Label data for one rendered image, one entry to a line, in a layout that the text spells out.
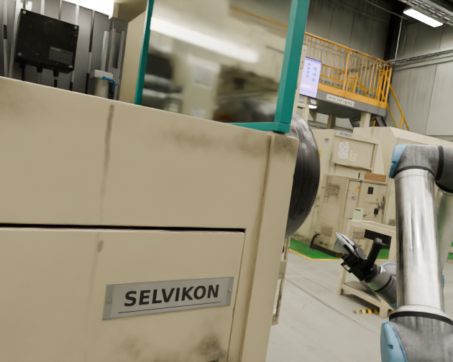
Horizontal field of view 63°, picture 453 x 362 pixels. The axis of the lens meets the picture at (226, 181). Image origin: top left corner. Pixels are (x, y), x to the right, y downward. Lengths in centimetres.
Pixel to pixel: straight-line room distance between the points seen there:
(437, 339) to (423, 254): 22
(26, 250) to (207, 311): 20
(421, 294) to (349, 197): 493
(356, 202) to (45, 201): 585
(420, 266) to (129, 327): 85
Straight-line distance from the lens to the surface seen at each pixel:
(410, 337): 104
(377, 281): 157
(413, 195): 123
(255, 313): 50
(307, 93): 571
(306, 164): 138
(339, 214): 598
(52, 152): 36
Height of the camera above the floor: 123
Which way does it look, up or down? 3 degrees down
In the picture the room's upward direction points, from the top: 8 degrees clockwise
